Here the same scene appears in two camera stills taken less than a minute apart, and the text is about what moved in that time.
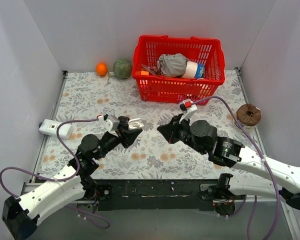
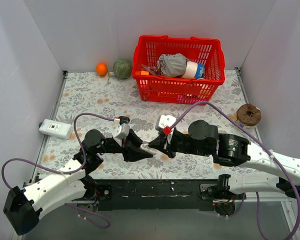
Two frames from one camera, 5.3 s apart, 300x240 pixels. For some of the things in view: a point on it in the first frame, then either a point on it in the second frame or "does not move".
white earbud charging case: [134, 123] -> [145, 146]
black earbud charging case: [123, 121] does not move
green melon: [122, 68] does not move
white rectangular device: [50, 127] does not move
